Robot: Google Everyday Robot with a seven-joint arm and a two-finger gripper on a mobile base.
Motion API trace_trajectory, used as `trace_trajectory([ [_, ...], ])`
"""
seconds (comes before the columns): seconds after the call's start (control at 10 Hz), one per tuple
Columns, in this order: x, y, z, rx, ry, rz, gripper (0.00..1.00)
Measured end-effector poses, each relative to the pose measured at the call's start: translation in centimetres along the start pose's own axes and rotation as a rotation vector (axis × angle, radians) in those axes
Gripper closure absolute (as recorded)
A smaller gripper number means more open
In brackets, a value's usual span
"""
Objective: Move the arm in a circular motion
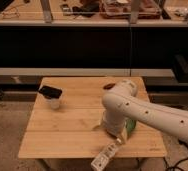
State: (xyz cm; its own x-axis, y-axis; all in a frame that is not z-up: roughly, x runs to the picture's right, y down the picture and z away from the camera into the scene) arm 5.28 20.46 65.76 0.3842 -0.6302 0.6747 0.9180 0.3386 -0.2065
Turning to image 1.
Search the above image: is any brown round object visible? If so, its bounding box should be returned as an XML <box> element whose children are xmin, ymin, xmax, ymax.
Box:
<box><xmin>103</xmin><ymin>83</ymin><xmax>115</xmax><ymax>90</ymax></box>

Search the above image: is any clear plastic cup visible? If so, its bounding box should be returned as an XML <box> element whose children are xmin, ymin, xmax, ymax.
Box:
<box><xmin>47</xmin><ymin>98</ymin><xmax>61</xmax><ymax>110</ymax></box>

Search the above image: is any red tray on shelf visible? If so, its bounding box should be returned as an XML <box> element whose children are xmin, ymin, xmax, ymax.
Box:
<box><xmin>100</xmin><ymin>0</ymin><xmax>161</xmax><ymax>19</ymax></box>

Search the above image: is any black box on right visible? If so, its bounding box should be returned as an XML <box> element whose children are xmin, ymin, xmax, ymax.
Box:
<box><xmin>172</xmin><ymin>55</ymin><xmax>188</xmax><ymax>83</ymax></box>

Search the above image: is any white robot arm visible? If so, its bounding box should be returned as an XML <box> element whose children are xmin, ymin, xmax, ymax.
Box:
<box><xmin>91</xmin><ymin>79</ymin><xmax>188</xmax><ymax>171</ymax></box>

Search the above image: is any wooden table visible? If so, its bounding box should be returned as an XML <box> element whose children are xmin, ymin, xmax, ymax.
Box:
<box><xmin>17</xmin><ymin>76</ymin><xmax>168</xmax><ymax>159</ymax></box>

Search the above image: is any metal shelf rack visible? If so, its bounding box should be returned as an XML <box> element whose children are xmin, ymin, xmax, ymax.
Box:
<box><xmin>0</xmin><ymin>0</ymin><xmax>188</xmax><ymax>77</ymax></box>

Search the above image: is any black cable on floor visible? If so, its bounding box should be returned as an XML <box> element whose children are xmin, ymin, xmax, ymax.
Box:
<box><xmin>162</xmin><ymin>139</ymin><xmax>188</xmax><ymax>171</ymax></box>

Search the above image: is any green object under arm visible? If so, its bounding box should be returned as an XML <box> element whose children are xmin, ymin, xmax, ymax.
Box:
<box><xmin>126</xmin><ymin>119</ymin><xmax>136</xmax><ymax>136</ymax></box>

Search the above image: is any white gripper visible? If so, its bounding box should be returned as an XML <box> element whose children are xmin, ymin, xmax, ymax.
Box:
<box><xmin>91</xmin><ymin>143</ymin><xmax>119</xmax><ymax>171</ymax></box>

